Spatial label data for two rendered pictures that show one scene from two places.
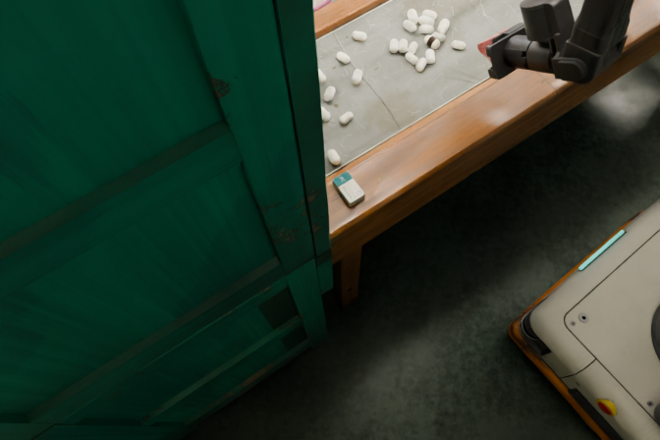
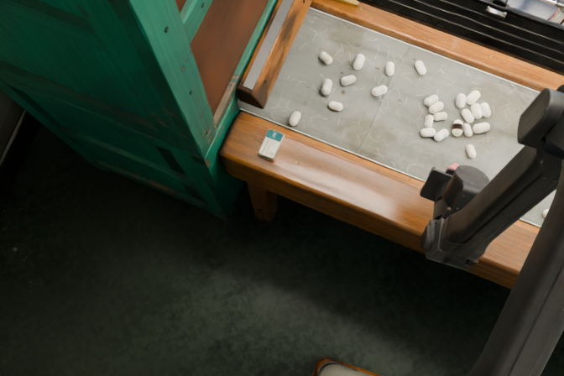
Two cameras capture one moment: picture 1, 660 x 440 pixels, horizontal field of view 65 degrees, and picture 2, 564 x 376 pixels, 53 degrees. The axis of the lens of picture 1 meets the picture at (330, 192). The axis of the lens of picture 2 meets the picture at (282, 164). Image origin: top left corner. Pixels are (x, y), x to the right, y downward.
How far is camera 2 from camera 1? 0.48 m
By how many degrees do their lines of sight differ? 19
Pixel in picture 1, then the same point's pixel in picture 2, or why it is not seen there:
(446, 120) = (383, 181)
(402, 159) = (324, 169)
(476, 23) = (509, 153)
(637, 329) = not seen: outside the picture
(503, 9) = not seen: hidden behind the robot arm
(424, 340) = (274, 297)
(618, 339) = not seen: outside the picture
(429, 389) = (238, 322)
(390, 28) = (448, 87)
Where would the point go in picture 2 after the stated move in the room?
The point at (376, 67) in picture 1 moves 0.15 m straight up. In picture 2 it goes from (401, 100) to (416, 71)
